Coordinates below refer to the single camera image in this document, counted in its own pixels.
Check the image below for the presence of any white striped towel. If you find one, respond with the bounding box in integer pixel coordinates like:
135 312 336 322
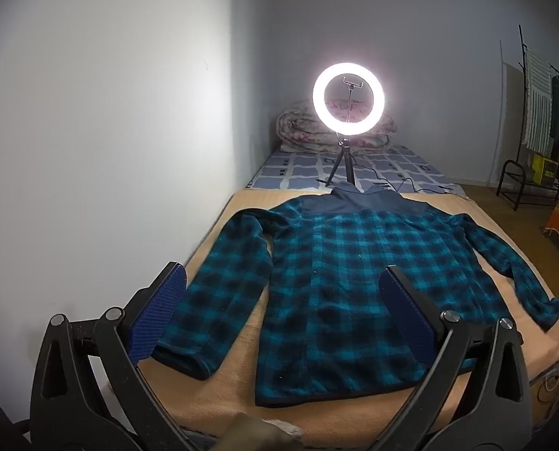
521 49 553 151

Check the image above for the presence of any white cable bundle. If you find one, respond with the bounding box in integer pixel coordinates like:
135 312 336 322
537 291 559 407

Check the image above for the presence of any beige blanket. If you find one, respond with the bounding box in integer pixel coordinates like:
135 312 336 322
136 189 559 447

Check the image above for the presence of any folded floral quilt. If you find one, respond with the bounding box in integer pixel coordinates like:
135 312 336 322
277 98 398 153

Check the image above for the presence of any ring light on tripod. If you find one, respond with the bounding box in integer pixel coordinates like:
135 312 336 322
312 61 386 188

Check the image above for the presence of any blue checked bedsheet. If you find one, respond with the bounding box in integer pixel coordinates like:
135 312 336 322
246 143 468 197

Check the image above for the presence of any yellow box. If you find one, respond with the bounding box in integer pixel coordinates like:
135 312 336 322
530 153 558 184

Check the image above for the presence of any black clothes rack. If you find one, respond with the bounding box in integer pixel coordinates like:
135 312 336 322
518 23 559 189

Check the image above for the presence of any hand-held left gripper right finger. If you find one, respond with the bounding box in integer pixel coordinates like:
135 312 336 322
378 265 534 451

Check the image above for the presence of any olive cloth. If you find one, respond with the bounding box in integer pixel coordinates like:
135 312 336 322
216 413 303 451

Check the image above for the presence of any black cable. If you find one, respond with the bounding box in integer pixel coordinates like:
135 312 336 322
354 162 454 194

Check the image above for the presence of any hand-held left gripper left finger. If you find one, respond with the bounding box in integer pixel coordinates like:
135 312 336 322
29 261 188 451

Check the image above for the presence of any teal plaid fleece jacket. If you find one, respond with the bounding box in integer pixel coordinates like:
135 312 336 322
153 184 559 407

